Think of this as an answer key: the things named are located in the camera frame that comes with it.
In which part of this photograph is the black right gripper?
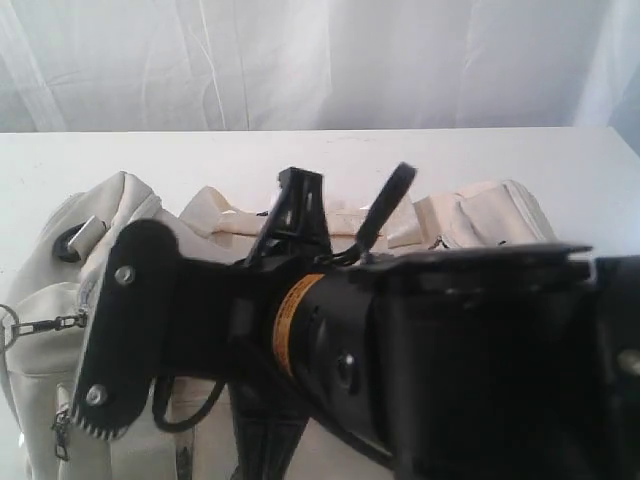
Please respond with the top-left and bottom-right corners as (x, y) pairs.
(220, 167), (331, 479)

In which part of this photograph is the cream white duffel bag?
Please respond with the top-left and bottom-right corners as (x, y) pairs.
(1, 164), (548, 479)

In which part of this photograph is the metal zipper pull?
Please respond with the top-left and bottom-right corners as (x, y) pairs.
(1, 304), (88, 353)

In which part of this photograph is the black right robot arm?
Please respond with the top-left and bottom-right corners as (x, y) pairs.
(230, 164), (639, 479)

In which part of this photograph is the white backdrop curtain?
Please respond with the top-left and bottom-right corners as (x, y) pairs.
(1, 1), (639, 132)

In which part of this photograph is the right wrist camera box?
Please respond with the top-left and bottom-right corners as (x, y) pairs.
(71, 220), (236, 441)

